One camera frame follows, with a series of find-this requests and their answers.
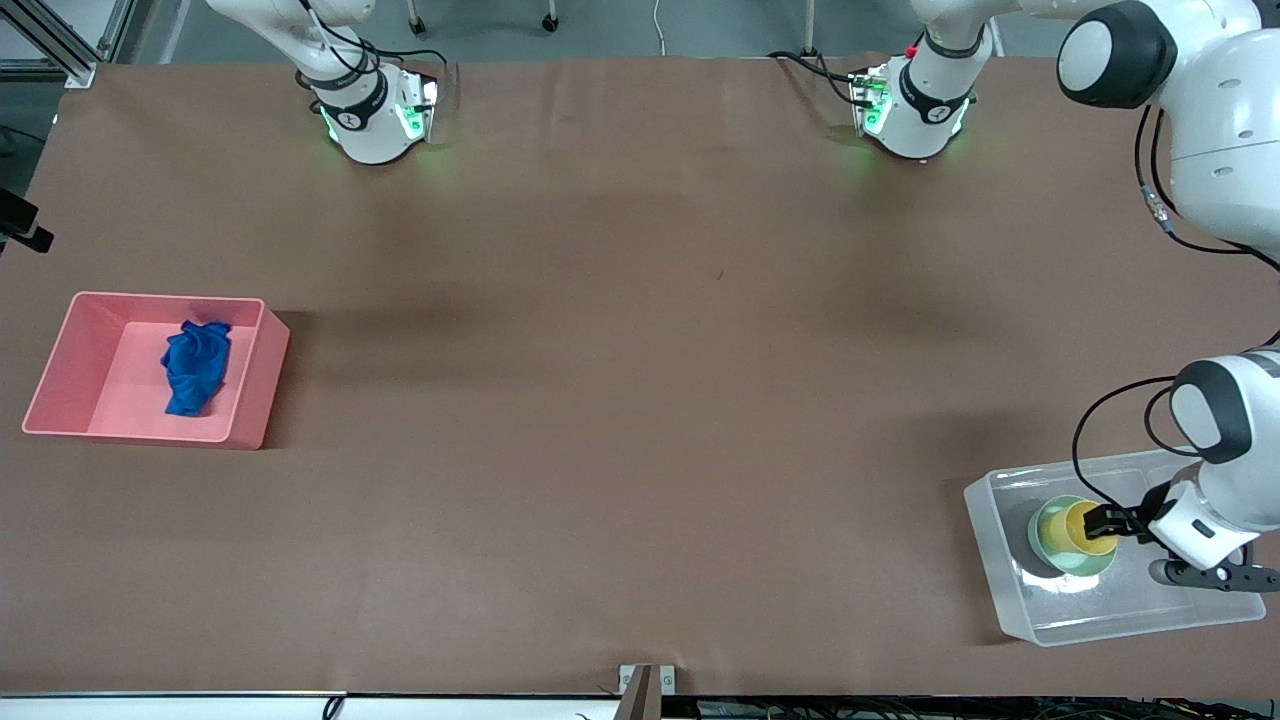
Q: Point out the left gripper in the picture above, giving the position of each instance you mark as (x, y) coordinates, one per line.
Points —
(1131, 522)

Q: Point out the yellow plastic cup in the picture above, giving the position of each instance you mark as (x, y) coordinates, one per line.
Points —
(1085, 535)

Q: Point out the mint green bowl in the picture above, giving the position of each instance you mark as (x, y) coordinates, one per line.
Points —
(1055, 555)

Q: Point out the blue cloth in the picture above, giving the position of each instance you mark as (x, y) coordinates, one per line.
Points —
(195, 368)

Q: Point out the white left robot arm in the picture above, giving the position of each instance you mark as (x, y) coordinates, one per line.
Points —
(1220, 130)

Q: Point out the clear plastic box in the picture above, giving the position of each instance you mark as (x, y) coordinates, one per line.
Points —
(1100, 610)

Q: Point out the pink plastic bin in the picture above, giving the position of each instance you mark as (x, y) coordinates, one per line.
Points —
(160, 375)

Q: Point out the aluminium frame profile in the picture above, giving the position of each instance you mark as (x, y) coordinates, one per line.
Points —
(60, 45)

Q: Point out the metal table edge bracket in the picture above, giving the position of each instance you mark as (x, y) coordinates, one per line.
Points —
(645, 690)

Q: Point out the white table edge rail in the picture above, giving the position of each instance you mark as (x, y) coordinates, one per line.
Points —
(300, 707)

